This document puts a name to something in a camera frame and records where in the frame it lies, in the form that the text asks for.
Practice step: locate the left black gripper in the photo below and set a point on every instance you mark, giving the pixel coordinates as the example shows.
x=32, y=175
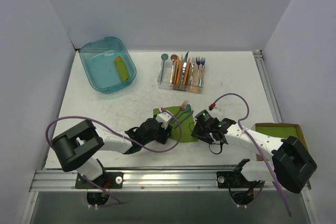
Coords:
x=165, y=134

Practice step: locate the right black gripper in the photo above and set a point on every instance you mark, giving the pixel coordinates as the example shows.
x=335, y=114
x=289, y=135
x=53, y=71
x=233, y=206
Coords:
x=197, y=128

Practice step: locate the green paper napkin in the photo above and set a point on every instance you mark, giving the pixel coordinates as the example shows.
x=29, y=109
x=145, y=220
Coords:
x=187, y=126

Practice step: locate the teal knife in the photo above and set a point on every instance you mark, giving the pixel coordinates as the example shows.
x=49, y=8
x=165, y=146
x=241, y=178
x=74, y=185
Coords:
x=185, y=118

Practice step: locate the copper fork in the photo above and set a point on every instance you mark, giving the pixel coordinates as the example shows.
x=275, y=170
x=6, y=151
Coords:
x=182, y=108

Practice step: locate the teal spoon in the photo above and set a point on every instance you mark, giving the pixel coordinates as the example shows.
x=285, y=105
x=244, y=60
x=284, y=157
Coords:
x=164, y=58
x=187, y=109

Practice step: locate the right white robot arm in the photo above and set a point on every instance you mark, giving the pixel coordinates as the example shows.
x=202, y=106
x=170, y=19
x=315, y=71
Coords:
x=285, y=160

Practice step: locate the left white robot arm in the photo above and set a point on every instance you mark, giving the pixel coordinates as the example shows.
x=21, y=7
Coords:
x=76, y=146

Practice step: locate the rolled green napkin bundle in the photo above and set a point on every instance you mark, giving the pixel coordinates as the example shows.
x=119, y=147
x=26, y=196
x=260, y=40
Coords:
x=121, y=69

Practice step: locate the cardboard napkin tray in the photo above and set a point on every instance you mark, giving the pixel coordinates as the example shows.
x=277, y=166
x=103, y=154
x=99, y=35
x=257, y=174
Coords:
x=297, y=126

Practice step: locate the green napkin stack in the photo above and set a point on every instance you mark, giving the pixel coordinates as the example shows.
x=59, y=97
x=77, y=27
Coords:
x=277, y=131

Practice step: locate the clear cutlery organizer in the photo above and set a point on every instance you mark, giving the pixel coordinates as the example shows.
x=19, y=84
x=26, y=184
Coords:
x=189, y=85

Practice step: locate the blue iridescent fork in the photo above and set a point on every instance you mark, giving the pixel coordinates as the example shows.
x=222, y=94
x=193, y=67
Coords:
x=202, y=70

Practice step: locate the black knife in organizer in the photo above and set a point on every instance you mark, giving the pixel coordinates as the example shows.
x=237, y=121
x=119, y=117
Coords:
x=186, y=65

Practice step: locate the teal spoon in organizer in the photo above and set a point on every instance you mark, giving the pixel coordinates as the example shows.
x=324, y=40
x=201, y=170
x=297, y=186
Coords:
x=164, y=58

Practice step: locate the copper spoon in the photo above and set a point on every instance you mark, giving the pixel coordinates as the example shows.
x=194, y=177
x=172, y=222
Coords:
x=174, y=58

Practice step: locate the teal plastic bin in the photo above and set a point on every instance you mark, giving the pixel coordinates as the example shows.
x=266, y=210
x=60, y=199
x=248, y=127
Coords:
x=98, y=62

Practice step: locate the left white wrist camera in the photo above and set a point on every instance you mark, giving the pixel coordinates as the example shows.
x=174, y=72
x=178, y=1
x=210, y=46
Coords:
x=164, y=118

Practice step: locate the right side aluminium rail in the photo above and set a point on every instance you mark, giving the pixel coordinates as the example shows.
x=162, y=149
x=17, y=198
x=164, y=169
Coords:
x=267, y=86

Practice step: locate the aluminium frame rail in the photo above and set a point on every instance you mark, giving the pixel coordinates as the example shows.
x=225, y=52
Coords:
x=137, y=179

